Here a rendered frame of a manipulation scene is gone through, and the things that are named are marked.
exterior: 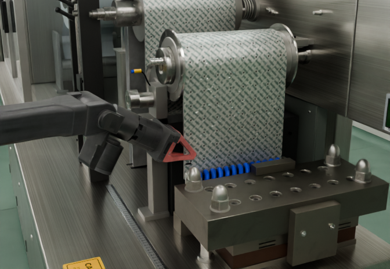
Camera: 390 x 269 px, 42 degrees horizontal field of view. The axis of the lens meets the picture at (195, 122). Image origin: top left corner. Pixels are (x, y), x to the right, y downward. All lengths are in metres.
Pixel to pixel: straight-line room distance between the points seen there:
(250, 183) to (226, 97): 0.18
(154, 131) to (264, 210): 0.25
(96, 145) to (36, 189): 0.45
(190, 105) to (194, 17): 0.30
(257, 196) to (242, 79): 0.24
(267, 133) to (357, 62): 0.24
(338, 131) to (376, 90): 0.40
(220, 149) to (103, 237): 0.31
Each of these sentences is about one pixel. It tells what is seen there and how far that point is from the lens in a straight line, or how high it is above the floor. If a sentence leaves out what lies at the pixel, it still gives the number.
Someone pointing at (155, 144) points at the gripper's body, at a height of 1.12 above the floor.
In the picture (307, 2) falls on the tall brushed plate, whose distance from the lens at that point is 1.20.
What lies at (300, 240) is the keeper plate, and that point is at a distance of 0.98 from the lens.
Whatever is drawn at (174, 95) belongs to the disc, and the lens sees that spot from 1.04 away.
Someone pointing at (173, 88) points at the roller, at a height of 1.21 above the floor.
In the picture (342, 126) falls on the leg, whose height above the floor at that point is 1.03.
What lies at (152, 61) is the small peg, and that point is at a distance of 1.01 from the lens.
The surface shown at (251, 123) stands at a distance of 1.09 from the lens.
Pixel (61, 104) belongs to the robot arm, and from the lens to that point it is 0.86.
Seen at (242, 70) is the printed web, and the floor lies 1.24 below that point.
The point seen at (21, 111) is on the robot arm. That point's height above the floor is 1.23.
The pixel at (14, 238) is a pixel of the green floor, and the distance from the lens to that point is 3.04.
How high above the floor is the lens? 1.45
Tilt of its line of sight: 17 degrees down
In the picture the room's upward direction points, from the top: straight up
